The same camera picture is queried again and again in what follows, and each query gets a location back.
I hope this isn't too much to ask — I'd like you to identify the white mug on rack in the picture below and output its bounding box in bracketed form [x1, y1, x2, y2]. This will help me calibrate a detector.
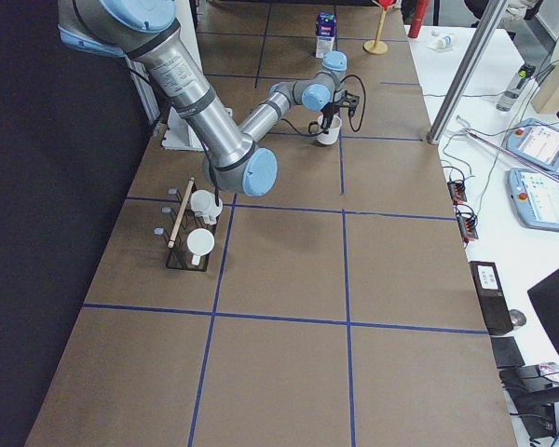
[190, 189, 223, 225]

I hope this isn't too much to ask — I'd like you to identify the blue white milk carton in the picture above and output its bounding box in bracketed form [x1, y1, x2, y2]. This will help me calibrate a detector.
[315, 12, 336, 59]

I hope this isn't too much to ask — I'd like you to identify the white ribbed mug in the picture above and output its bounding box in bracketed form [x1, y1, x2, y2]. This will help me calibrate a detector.
[186, 228, 215, 266]

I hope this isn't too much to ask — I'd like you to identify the aluminium frame post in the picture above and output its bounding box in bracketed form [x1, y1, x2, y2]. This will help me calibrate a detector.
[427, 0, 508, 145]

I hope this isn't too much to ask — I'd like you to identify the teach pendant tablet near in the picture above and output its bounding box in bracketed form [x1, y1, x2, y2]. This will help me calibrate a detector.
[506, 169, 559, 232]

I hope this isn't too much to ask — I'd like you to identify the red bottle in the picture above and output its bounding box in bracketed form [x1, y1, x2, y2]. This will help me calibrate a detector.
[407, 0, 430, 39]

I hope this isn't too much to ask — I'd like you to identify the wooden mug tree stand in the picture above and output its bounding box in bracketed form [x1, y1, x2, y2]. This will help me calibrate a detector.
[363, 0, 395, 55]

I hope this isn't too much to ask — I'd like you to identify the orange black connector block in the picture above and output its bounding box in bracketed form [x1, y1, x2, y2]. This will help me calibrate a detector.
[447, 179, 467, 205]

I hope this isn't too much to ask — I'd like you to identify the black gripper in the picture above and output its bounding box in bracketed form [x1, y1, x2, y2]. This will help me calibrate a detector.
[320, 91, 360, 129]

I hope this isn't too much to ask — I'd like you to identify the black wire mug rack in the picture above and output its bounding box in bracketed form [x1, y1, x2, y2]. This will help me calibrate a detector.
[162, 178, 217, 272]

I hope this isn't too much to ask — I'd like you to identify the teach pendant tablet far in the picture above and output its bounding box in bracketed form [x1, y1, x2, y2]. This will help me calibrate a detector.
[506, 118, 559, 171]

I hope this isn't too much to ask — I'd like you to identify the white smiley face mug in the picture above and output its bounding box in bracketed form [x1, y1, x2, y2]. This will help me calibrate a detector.
[307, 115, 342, 145]

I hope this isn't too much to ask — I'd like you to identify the black box with label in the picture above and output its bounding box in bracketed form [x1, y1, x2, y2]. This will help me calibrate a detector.
[469, 261, 513, 335]

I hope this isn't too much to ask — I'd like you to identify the teach pendant tablet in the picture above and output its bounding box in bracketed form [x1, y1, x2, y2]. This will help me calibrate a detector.
[506, 118, 559, 171]
[506, 169, 559, 232]

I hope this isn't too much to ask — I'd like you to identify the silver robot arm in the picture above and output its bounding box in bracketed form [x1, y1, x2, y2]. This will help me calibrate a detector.
[58, 1, 359, 196]

